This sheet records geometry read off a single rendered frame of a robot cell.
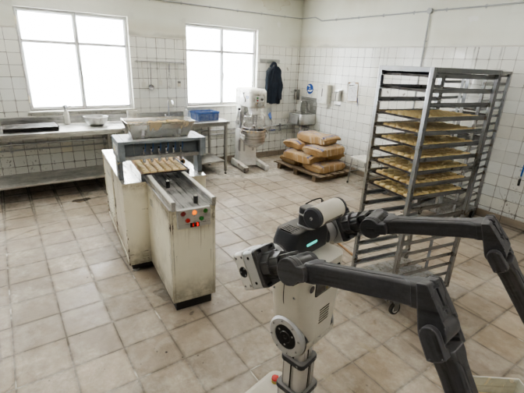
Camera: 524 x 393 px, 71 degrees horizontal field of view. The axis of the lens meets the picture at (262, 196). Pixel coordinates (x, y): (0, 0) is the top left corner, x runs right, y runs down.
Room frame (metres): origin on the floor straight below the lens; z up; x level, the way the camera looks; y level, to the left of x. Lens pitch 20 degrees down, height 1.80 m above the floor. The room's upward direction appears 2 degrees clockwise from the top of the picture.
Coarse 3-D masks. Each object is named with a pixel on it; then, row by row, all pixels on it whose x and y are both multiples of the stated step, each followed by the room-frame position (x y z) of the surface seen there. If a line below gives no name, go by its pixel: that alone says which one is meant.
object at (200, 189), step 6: (180, 174) 3.03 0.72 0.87; (186, 174) 2.92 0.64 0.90; (186, 180) 2.88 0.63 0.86; (192, 180) 2.76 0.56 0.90; (192, 186) 2.76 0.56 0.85; (198, 186) 2.63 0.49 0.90; (198, 192) 2.63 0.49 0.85; (204, 192) 2.51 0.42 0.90; (204, 198) 2.52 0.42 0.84; (210, 198) 2.42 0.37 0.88
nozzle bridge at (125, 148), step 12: (192, 132) 3.33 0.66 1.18; (120, 144) 2.78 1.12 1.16; (132, 144) 2.90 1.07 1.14; (144, 144) 2.95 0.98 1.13; (156, 144) 3.00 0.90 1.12; (168, 144) 3.05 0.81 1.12; (192, 144) 3.15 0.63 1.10; (204, 144) 3.12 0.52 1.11; (120, 156) 2.78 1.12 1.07; (132, 156) 2.87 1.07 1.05; (144, 156) 2.90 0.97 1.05; (156, 156) 2.95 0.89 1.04; (168, 156) 3.00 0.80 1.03; (120, 168) 2.87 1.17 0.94
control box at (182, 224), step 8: (184, 208) 2.32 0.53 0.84; (192, 208) 2.33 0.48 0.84; (200, 208) 2.35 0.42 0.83; (208, 208) 2.38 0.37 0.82; (176, 216) 2.28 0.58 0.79; (184, 216) 2.29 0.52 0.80; (192, 216) 2.32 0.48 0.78; (200, 216) 2.34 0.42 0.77; (208, 216) 2.38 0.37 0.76; (184, 224) 2.29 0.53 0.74; (192, 224) 2.31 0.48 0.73; (200, 224) 2.35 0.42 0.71; (208, 224) 2.37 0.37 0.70
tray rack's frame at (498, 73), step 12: (444, 72) 2.37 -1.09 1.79; (456, 72) 2.42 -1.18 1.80; (468, 72) 2.46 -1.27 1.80; (480, 72) 2.51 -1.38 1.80; (492, 72) 2.56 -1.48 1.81; (468, 84) 2.81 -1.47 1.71; (492, 96) 2.60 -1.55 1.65; (492, 108) 2.60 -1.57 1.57; (480, 144) 2.60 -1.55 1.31; (480, 156) 2.60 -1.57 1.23; (468, 192) 2.60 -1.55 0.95; (468, 204) 2.60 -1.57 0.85; (432, 240) 2.81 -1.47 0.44; (456, 240) 2.60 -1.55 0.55; (456, 252) 2.60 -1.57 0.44; (372, 264) 2.86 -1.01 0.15; (384, 264) 2.87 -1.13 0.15; (420, 276) 2.70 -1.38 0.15
